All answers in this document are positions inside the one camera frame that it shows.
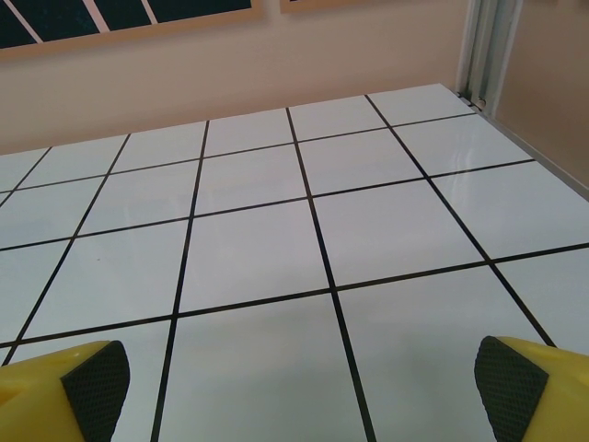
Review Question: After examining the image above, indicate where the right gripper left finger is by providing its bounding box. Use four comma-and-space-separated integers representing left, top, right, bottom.
0, 340, 133, 442

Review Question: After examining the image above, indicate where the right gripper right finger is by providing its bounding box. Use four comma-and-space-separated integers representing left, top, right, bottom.
474, 335, 589, 442

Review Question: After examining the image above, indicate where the dark panel with flower outlines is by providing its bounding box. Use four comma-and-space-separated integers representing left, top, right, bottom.
0, 0, 267, 61

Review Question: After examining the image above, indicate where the aluminium table edge rail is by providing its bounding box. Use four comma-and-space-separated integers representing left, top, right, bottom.
482, 110, 589, 204

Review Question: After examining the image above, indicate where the right aluminium frame post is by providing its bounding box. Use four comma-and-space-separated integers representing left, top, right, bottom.
457, 0, 512, 110

